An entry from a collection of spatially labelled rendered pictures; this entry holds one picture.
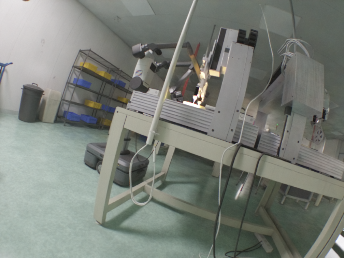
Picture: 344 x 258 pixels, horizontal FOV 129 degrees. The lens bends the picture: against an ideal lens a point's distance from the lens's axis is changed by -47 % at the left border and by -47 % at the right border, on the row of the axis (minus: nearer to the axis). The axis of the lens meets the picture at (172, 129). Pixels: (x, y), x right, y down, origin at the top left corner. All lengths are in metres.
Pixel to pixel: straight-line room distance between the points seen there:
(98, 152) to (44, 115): 2.05
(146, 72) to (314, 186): 1.70
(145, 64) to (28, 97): 2.23
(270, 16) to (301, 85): 2.12
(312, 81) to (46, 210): 1.55
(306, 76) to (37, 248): 1.43
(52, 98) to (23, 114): 0.72
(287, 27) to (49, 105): 4.51
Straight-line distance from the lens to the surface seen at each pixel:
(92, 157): 1.75
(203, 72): 0.77
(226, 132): 0.64
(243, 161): 0.65
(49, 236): 0.97
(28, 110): 3.14
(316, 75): 0.78
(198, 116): 0.69
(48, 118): 3.53
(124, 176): 1.52
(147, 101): 0.77
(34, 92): 3.09
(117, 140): 0.79
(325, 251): 1.20
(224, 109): 0.65
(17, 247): 0.93
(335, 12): 2.67
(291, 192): 3.25
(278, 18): 2.76
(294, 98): 0.66
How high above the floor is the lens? 0.74
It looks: 1 degrees down
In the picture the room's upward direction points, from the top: 18 degrees clockwise
